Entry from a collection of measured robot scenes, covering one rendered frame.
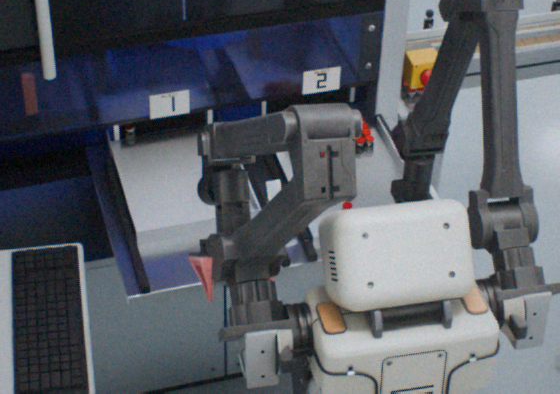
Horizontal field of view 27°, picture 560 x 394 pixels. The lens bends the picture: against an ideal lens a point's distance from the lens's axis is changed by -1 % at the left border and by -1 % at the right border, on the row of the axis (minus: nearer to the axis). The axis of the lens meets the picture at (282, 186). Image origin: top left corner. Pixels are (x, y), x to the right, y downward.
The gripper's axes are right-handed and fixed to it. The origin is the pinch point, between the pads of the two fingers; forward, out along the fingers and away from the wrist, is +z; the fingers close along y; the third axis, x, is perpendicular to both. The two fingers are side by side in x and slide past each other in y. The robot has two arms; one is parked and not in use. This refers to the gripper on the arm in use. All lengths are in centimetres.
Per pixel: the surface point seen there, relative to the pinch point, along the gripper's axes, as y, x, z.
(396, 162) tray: 21.6, -5.4, 1.6
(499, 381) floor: 21, -46, 90
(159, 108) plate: 38, 44, -10
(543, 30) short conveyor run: 52, -55, -6
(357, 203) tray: 11.9, 7.0, 2.3
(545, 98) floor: 139, -118, 92
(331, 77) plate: 37.9, 5.1, -11.6
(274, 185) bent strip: 16.7, 24.0, -2.3
